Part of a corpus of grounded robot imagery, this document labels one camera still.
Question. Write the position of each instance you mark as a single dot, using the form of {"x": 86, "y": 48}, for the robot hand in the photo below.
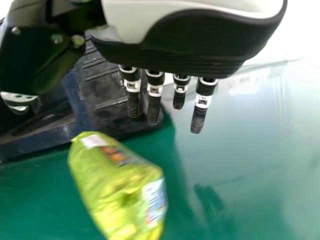
{"x": 195, "y": 42}

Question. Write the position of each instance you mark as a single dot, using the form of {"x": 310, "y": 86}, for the black oven with glass door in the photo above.
{"x": 105, "y": 100}

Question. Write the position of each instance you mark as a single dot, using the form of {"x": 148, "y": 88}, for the yellow-green biscuit packet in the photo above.
{"x": 117, "y": 190}

